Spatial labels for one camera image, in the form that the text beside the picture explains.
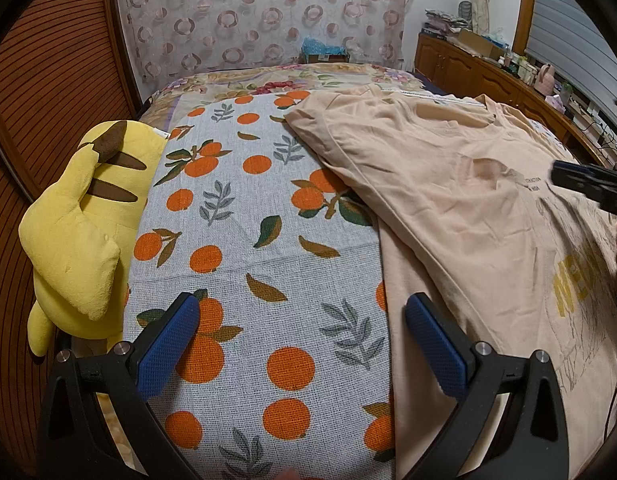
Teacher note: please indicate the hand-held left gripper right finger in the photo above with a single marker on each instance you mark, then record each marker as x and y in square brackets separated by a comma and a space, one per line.
[438, 345]

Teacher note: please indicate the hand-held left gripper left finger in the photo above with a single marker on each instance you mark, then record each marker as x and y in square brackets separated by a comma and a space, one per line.
[168, 345]

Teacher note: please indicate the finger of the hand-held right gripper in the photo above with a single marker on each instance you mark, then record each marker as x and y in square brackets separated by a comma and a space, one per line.
[588, 182]

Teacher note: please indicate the peach t-shirt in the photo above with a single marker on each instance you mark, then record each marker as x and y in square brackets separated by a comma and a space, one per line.
[463, 210]

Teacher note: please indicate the stack of folded clothes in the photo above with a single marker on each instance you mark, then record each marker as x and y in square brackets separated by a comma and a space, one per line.
[446, 22]

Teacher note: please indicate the pink tissue pack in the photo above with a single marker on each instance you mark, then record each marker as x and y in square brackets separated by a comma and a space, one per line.
[558, 102]

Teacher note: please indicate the pink figurine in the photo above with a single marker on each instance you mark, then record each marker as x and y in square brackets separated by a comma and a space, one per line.
[545, 80]

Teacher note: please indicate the group of small bottles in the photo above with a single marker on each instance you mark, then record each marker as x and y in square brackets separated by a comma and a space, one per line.
[520, 67]

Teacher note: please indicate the yellow plush toy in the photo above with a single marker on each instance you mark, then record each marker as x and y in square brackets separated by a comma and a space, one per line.
[73, 240]

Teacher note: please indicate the orange fruit print cloth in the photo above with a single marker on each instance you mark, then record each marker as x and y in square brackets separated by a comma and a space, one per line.
[268, 240]

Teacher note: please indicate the window blind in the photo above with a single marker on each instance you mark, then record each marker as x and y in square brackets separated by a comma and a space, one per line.
[568, 35]

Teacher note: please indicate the wooden cabinet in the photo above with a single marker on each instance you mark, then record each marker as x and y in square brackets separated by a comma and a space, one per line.
[468, 67]

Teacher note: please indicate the cardboard box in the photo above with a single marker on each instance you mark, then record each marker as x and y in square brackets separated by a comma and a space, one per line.
[478, 45]

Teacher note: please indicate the navy blanket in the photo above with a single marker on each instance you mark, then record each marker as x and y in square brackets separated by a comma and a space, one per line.
[438, 86]

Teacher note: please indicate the floral bedspread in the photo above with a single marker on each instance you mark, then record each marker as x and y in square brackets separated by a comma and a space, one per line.
[228, 82]

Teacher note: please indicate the brown louvered wardrobe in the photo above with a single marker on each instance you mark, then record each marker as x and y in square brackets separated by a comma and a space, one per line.
[48, 85]

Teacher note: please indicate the box with teal plastic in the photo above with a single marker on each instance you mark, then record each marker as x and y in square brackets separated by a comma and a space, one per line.
[323, 50]

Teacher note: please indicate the circle pattern sheer curtain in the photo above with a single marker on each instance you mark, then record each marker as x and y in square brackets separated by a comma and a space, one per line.
[263, 10]

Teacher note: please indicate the wooden window frame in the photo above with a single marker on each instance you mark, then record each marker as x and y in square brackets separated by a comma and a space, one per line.
[523, 5]

